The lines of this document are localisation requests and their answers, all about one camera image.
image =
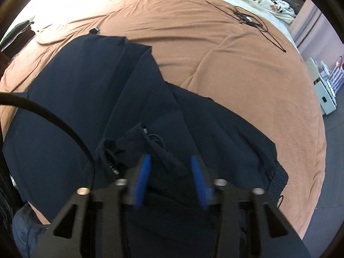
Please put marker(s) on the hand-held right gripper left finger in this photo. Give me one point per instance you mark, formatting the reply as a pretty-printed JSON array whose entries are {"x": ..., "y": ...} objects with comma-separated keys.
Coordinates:
[{"x": 142, "y": 182}]

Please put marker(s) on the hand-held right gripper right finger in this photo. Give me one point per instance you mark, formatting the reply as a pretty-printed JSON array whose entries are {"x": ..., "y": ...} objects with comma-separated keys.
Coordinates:
[{"x": 200, "y": 182}]

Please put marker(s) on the black pants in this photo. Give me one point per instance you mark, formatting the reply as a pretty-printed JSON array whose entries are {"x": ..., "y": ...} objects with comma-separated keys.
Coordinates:
[{"x": 80, "y": 99}]

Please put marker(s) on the person's legs in grey trousers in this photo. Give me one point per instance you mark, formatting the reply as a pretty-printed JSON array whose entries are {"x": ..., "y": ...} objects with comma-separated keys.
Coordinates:
[{"x": 27, "y": 228}]

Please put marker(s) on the orange blanket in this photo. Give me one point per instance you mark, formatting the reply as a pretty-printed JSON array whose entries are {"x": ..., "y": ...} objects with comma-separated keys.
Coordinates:
[{"x": 215, "y": 59}]

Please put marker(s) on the white nightstand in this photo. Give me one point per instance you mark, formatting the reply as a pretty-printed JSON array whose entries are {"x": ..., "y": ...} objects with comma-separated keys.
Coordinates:
[{"x": 325, "y": 96}]

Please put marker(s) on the striped bag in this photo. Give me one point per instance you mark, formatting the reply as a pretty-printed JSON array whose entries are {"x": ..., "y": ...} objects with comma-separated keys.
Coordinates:
[{"x": 339, "y": 75}]

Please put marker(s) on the stack of folded black clothes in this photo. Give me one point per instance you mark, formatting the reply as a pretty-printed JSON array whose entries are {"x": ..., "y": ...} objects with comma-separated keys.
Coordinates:
[{"x": 16, "y": 41}]

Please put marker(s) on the black spotted white cloth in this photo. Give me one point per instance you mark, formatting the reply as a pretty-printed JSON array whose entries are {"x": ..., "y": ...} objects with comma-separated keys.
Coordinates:
[{"x": 285, "y": 8}]

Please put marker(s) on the pink curtain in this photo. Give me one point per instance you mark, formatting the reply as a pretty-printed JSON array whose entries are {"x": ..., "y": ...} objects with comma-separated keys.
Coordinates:
[{"x": 317, "y": 24}]

